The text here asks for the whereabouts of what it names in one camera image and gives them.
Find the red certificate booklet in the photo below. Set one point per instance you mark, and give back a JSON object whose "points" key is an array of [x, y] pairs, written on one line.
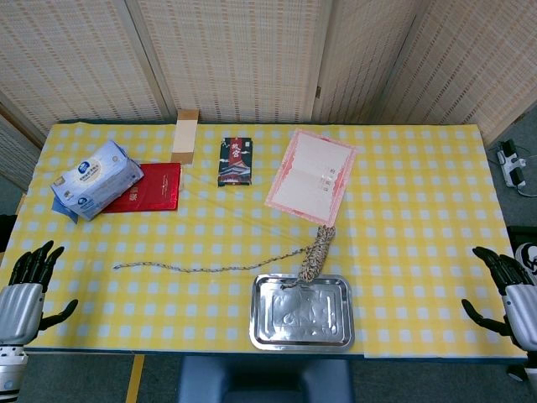
{"points": [[155, 189]]}

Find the small wooden block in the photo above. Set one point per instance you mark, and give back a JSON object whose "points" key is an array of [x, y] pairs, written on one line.
{"points": [[184, 136]]}

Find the dark box with red print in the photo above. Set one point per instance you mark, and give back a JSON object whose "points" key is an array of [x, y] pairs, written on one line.
{"points": [[235, 161]]}

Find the black white sneaker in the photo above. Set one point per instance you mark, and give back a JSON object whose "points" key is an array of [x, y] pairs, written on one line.
{"points": [[529, 256]]}

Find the white power strip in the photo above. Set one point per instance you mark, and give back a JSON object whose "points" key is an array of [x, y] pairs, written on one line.
{"points": [[512, 165]]}

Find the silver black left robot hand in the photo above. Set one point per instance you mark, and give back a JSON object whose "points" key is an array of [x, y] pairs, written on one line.
{"points": [[21, 310]]}

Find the woven bamboo screen panel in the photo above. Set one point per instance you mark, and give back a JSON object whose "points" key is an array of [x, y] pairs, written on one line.
{"points": [[474, 63], [361, 63], [17, 151], [75, 59], [235, 54]]}

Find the pink bordered paper certificate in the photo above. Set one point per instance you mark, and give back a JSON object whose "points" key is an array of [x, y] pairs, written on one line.
{"points": [[310, 176]]}

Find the yellow floor tape strip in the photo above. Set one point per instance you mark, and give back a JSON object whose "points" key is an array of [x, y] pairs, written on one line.
{"points": [[135, 378]]}

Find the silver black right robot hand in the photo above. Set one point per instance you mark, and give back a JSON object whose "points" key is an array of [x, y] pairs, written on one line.
{"points": [[520, 310]]}

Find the silver metal tray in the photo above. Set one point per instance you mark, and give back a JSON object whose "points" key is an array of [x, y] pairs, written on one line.
{"points": [[302, 312]]}

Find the blue white tissue pack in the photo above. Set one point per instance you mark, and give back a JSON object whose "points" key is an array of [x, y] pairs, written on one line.
{"points": [[96, 180]]}

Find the yellow white checkered tablecloth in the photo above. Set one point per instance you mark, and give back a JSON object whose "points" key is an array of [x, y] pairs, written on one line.
{"points": [[419, 210]]}

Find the blue robot base seat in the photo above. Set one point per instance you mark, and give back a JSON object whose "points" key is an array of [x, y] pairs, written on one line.
{"points": [[264, 380]]}

